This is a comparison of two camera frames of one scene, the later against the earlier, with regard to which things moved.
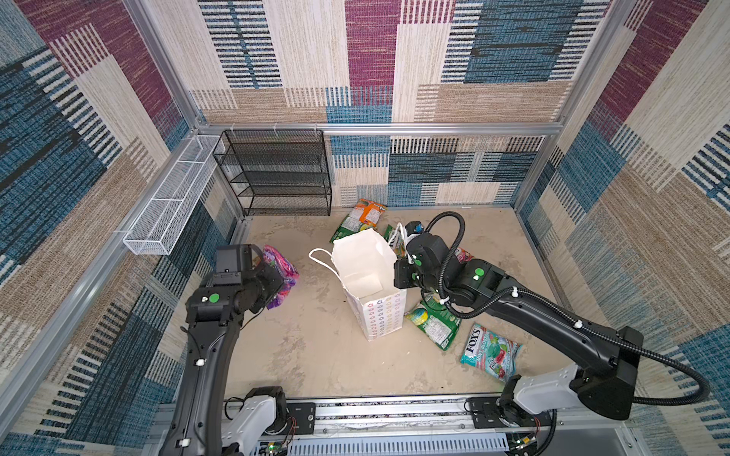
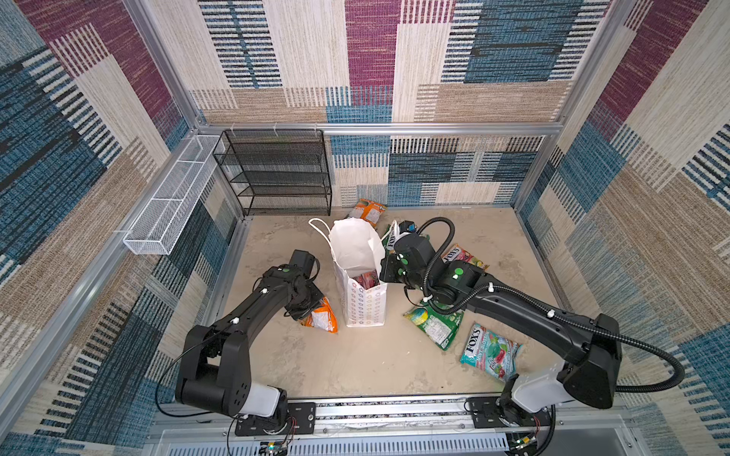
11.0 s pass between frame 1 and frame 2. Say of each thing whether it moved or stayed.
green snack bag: stayed
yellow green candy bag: stayed
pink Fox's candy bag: stayed
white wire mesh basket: stayed
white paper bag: moved
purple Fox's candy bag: moved
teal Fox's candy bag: stayed
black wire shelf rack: stayed
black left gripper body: moved
